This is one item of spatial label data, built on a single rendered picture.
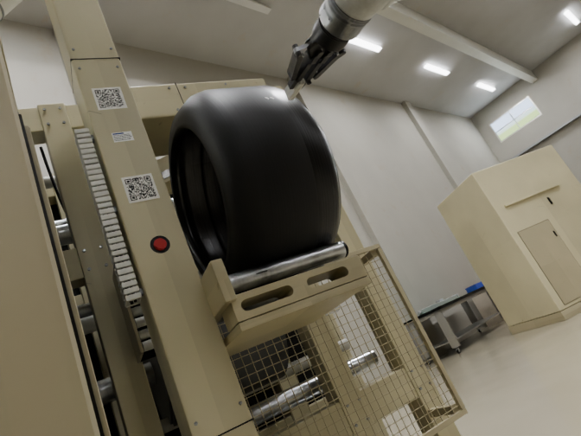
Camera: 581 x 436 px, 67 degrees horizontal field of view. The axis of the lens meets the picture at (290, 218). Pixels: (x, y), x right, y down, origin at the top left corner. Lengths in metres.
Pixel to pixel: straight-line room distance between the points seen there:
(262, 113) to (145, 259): 0.44
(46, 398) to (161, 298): 0.86
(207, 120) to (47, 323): 0.94
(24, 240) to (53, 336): 0.04
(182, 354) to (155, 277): 0.18
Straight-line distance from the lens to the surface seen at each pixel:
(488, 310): 9.68
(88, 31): 1.49
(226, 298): 0.94
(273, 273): 1.03
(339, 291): 1.05
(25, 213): 0.21
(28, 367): 0.19
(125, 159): 1.20
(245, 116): 1.07
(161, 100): 1.69
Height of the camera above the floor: 0.66
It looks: 19 degrees up
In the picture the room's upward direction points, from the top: 25 degrees counter-clockwise
